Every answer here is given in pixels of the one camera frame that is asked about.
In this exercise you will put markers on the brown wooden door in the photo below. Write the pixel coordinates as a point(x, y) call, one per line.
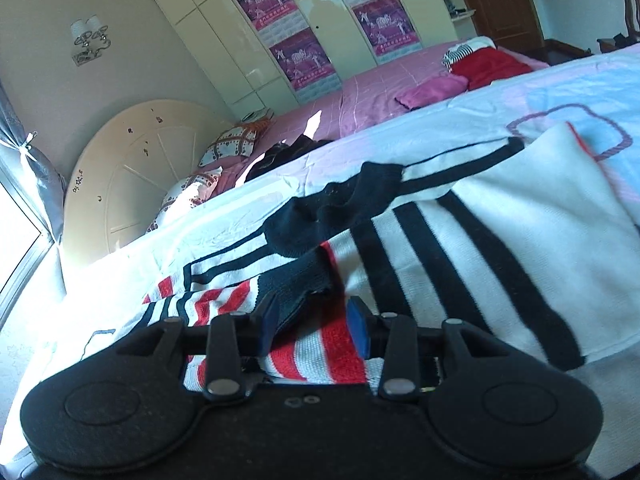
point(500, 5)

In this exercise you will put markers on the purple wall poster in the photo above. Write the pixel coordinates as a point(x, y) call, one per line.
point(267, 2)
point(385, 25)
point(305, 60)

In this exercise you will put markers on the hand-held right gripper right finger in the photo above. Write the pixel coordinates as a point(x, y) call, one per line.
point(358, 327)

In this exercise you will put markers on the pink bed sheet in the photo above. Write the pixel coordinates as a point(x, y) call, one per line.
point(360, 100)

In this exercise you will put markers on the dark wooden chair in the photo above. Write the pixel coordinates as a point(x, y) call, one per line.
point(625, 15)

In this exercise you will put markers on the wall lamp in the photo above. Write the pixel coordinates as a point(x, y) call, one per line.
point(87, 35)

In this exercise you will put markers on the window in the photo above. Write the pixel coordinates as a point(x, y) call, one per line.
point(15, 230)

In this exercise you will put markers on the black white striped cloth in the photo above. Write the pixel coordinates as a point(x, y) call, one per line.
point(457, 52)

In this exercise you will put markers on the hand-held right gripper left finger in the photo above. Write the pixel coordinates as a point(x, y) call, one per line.
point(267, 326)

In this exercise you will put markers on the pink cloth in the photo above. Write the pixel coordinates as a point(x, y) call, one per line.
point(430, 91)

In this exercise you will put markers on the dark clothes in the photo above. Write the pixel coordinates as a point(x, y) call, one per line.
point(290, 155)

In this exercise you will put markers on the books on nightstand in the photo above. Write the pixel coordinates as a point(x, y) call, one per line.
point(255, 117)

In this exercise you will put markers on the cream round headboard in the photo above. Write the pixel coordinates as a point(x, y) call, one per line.
point(135, 175)

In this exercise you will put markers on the grey curtain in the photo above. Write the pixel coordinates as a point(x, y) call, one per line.
point(42, 175)

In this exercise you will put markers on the patterned pillow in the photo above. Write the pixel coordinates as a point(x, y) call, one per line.
point(230, 145)
point(185, 190)

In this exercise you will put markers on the striped knit sweater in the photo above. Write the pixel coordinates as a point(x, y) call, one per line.
point(500, 220)

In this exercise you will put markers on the red cloth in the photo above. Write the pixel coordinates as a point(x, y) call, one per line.
point(490, 67)

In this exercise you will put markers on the cream wardrobe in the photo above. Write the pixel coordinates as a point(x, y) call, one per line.
point(220, 35)

